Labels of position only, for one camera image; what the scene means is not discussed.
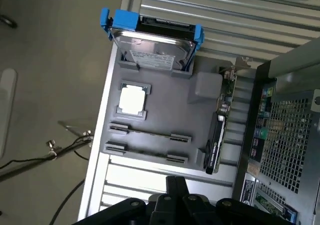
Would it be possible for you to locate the green graphics card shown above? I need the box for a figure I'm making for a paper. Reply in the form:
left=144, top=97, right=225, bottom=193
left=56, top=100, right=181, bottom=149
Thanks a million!
left=204, top=56, right=253, bottom=176

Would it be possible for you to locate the grey parts rack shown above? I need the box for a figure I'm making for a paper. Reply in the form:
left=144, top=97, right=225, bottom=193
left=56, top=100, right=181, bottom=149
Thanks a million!
left=99, top=56, right=224, bottom=172

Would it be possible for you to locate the silver CPU chip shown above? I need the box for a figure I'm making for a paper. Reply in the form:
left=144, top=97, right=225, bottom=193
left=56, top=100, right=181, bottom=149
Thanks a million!
left=118, top=86, right=147, bottom=116

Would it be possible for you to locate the open PC case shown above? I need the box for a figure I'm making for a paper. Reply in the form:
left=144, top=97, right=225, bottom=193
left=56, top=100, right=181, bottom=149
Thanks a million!
left=232, top=38, right=320, bottom=225

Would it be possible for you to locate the metal bolt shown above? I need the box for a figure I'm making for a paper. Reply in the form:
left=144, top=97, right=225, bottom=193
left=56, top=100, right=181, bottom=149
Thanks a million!
left=45, top=139, right=57, bottom=152

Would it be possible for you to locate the hard disk with blue carrier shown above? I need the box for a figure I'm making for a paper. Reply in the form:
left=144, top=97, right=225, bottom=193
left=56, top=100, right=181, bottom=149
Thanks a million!
left=99, top=7, right=206, bottom=73

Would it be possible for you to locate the black floor cable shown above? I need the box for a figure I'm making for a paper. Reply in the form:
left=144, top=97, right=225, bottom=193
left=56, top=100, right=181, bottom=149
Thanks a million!
left=48, top=178, right=86, bottom=225
left=0, top=133, right=95, bottom=183

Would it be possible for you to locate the black ring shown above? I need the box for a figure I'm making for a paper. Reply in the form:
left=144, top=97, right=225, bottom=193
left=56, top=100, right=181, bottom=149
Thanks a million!
left=0, top=13, right=18, bottom=30

